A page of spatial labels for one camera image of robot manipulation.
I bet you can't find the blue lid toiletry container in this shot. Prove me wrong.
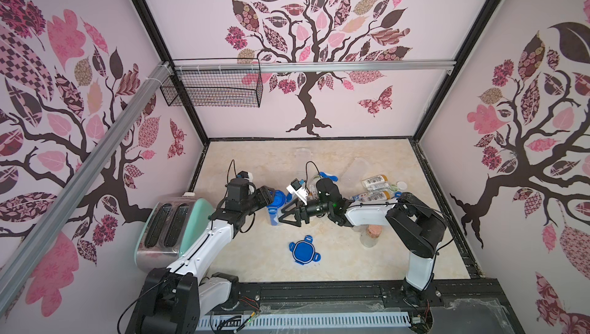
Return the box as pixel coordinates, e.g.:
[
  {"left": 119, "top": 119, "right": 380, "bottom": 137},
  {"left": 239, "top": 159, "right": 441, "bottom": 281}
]
[
  {"left": 295, "top": 147, "right": 313, "bottom": 166},
  {"left": 340, "top": 157, "right": 370, "bottom": 190},
  {"left": 267, "top": 189, "right": 287, "bottom": 226}
]

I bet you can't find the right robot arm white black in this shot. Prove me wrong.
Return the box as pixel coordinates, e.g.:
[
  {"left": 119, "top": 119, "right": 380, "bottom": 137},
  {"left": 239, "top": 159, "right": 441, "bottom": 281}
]
[{"left": 278, "top": 178, "right": 447, "bottom": 292}]

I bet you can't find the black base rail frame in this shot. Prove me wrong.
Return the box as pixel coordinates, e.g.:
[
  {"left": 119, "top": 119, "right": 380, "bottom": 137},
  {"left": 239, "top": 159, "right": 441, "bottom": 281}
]
[{"left": 125, "top": 278, "right": 526, "bottom": 334}]

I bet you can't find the black wire basket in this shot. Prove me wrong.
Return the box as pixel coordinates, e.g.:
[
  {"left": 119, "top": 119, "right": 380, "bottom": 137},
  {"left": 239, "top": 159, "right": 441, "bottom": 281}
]
[{"left": 160, "top": 57, "right": 264, "bottom": 108}]

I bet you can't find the back aluminium rail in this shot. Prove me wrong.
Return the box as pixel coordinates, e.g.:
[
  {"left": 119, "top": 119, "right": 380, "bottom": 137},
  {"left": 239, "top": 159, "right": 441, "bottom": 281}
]
[{"left": 175, "top": 60, "right": 456, "bottom": 74}]

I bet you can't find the aluminium rail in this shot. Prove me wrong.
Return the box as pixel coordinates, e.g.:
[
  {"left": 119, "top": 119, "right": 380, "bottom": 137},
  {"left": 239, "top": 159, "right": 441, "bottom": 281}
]
[
  {"left": 175, "top": 60, "right": 456, "bottom": 74},
  {"left": 1, "top": 61, "right": 174, "bottom": 313}
]

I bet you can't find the white slotted cable duct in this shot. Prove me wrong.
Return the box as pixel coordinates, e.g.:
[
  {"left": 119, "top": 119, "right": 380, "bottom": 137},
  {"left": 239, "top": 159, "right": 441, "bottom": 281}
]
[{"left": 196, "top": 312, "right": 413, "bottom": 333}]

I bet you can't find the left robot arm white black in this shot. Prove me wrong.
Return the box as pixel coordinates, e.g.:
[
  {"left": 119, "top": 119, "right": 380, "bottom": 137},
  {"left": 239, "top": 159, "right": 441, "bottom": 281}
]
[{"left": 117, "top": 172, "right": 276, "bottom": 333}]

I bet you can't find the mint green silver toaster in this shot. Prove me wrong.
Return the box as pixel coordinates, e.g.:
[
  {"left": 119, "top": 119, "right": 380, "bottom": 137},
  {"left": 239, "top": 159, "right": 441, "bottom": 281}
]
[{"left": 135, "top": 197, "right": 214, "bottom": 272}]

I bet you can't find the left aluminium rail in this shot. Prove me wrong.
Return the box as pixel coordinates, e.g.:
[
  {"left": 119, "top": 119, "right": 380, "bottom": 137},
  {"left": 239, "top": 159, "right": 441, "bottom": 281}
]
[{"left": 1, "top": 61, "right": 174, "bottom": 313}]

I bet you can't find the small corked glass jar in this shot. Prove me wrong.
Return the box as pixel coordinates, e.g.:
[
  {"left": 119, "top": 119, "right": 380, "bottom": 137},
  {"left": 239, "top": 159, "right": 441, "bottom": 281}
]
[{"left": 360, "top": 225, "right": 383, "bottom": 248}]

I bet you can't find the clear plastic toiletry bag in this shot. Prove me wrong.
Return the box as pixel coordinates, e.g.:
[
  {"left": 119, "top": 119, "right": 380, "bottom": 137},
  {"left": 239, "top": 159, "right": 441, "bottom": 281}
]
[{"left": 307, "top": 175, "right": 321, "bottom": 197}]

